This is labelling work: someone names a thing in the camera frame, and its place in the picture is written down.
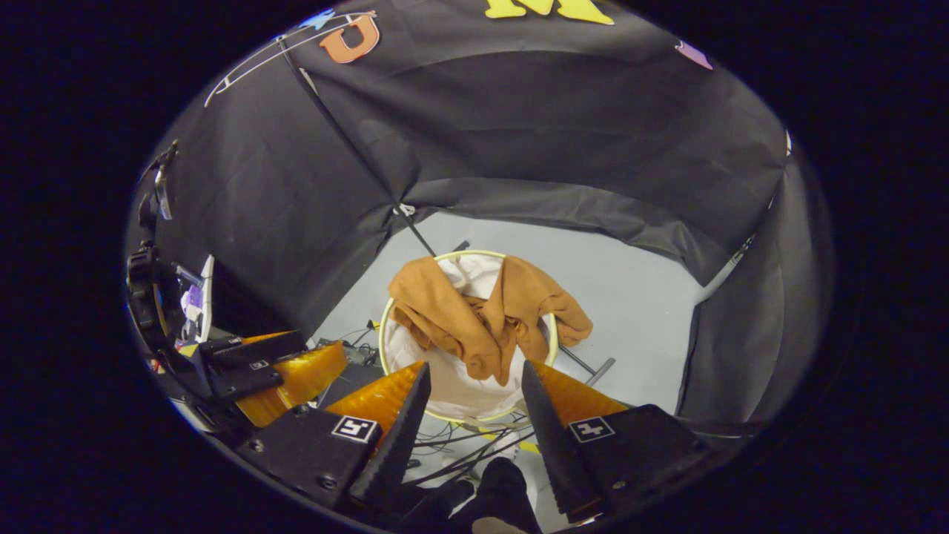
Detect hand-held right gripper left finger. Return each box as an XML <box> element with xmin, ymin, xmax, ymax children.
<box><xmin>236</xmin><ymin>360</ymin><xmax>432</xmax><ymax>512</ymax></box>

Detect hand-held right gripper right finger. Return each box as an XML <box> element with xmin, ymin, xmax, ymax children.
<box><xmin>520</xmin><ymin>360</ymin><xmax>712</xmax><ymax>524</ymax></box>

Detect white laundry hamper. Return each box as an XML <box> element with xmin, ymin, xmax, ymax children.
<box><xmin>378</xmin><ymin>250</ymin><xmax>559</xmax><ymax>425</ymax></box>

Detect brown shirt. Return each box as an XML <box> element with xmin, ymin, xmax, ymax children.
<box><xmin>388</xmin><ymin>254</ymin><xmax>594</xmax><ymax>386</ymax></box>

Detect black clothes rack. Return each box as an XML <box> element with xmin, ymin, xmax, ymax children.
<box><xmin>276</xmin><ymin>36</ymin><xmax>618</xmax><ymax>388</ymax></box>

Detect person's black socked foot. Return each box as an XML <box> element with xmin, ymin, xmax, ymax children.
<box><xmin>469</xmin><ymin>456</ymin><xmax>543</xmax><ymax>534</ymax></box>

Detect black floor cables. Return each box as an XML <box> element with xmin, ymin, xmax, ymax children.
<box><xmin>404</xmin><ymin>414</ymin><xmax>557</xmax><ymax>487</ymax></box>

